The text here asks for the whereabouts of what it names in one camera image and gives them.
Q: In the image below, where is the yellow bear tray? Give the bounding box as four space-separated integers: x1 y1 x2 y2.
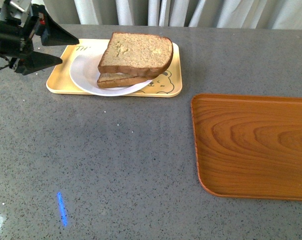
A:
46 38 182 98

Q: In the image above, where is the brown wood-grain tray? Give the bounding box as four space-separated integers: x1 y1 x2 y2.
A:
191 93 302 201

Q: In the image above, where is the white round plate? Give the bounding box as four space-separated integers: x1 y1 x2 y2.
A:
69 44 151 97

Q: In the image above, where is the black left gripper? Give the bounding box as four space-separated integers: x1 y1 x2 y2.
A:
0 0 79 75

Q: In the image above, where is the grey curtain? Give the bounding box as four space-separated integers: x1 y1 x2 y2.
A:
44 0 302 30

